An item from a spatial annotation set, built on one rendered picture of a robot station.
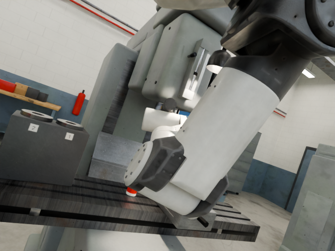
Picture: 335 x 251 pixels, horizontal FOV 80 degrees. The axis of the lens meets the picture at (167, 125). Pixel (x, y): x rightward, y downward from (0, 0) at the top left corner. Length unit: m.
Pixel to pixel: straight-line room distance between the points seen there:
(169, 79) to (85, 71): 4.31
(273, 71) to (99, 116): 0.95
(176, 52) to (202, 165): 0.53
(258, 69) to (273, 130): 7.97
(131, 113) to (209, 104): 0.90
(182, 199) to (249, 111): 0.16
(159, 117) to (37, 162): 0.41
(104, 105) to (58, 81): 3.87
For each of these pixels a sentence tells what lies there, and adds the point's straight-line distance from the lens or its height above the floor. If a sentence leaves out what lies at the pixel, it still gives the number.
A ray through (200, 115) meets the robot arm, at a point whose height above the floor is 1.25.
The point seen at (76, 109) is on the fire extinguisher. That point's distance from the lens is 4.79.
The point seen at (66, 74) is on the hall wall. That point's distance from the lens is 4.95.
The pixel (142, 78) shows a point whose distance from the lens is 0.87.
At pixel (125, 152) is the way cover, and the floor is 1.02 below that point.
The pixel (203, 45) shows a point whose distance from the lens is 0.74.
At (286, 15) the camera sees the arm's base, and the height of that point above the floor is 1.36.
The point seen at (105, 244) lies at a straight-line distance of 0.70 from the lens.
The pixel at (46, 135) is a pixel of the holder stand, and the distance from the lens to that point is 0.71.
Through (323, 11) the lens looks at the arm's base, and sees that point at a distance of 0.25.
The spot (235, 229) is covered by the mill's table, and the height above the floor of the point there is 0.90.
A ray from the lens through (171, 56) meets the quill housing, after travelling 0.73.
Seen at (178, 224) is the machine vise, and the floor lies 0.94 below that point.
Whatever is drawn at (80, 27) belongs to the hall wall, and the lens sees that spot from 5.13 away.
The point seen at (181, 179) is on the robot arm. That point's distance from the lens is 0.26.
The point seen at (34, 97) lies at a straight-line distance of 4.46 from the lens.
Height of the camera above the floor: 1.23
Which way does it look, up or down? level
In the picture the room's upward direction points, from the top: 20 degrees clockwise
